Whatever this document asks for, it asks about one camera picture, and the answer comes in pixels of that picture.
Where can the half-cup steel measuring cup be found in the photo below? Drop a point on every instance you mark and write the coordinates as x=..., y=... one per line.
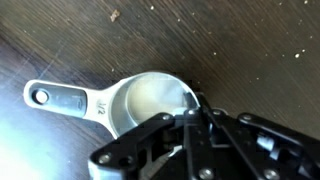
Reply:
x=100, y=106

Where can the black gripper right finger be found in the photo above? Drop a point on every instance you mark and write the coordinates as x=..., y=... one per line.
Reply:
x=260, y=150

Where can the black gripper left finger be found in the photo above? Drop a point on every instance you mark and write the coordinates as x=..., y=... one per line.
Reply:
x=140, y=146

